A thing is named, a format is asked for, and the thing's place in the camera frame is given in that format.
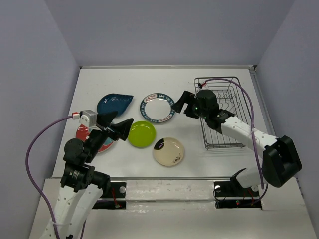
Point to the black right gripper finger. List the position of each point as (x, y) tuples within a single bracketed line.
[(177, 107), (187, 98)]

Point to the lime green plate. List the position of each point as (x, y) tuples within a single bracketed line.
[(142, 134)]

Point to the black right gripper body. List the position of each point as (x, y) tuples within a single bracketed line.
[(193, 109)]

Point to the grey wire dish rack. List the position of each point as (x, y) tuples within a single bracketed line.
[(232, 102)]

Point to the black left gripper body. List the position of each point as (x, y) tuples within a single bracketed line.
[(95, 138)]

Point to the red and teal plate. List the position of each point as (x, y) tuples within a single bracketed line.
[(83, 133)]

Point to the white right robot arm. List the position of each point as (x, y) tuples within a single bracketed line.
[(276, 157)]

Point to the white plate green lettered rim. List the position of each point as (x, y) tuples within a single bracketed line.
[(157, 108)]

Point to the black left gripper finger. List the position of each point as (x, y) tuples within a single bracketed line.
[(105, 120), (121, 130)]

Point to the dark blue leaf-shaped plate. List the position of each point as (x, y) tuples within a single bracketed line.
[(114, 102)]

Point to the beige plate with flowers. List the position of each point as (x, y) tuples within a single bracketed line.
[(168, 152)]

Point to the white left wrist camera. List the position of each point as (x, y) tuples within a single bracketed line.
[(88, 118)]

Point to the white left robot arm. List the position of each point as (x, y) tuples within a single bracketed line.
[(81, 185)]

